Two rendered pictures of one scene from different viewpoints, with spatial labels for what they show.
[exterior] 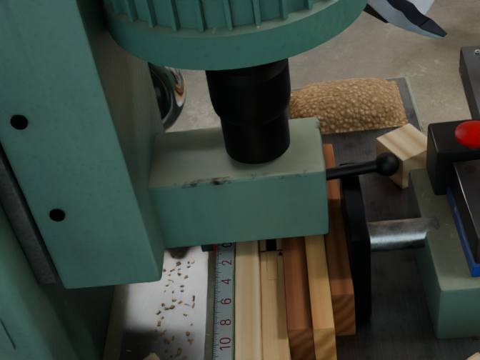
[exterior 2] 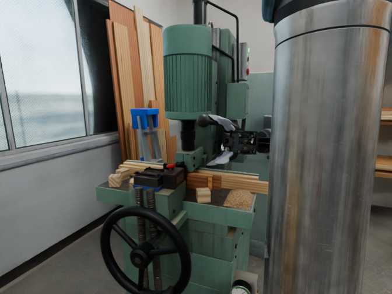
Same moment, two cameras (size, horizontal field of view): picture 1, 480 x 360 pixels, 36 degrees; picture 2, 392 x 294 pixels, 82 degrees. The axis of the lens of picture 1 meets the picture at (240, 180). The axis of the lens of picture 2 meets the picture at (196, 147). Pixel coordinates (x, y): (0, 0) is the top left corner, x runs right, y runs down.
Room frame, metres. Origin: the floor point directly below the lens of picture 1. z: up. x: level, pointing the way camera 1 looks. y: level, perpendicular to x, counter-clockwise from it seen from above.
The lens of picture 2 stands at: (0.69, -0.86, 1.24)
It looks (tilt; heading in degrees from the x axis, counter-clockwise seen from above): 12 degrees down; 104
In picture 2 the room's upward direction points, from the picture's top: straight up
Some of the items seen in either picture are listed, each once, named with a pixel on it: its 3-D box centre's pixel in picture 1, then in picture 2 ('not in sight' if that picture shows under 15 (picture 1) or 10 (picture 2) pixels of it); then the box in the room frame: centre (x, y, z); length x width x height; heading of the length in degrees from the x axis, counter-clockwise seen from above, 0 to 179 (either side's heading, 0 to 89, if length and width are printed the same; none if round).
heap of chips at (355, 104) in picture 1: (345, 98); (238, 195); (0.66, -0.13, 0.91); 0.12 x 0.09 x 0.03; 84
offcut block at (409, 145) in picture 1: (406, 156); (203, 195); (0.54, -0.16, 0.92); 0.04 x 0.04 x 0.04; 21
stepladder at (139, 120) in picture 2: not in sight; (153, 180); (-0.06, 0.76, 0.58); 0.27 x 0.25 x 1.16; 171
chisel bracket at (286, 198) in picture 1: (240, 188); (190, 159); (0.46, 0.00, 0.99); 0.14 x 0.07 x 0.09; 84
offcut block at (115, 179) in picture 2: not in sight; (115, 180); (0.18, -0.11, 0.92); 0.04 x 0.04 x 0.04; 19
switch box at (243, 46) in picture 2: not in sight; (240, 62); (0.63, 0.28, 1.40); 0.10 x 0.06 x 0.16; 84
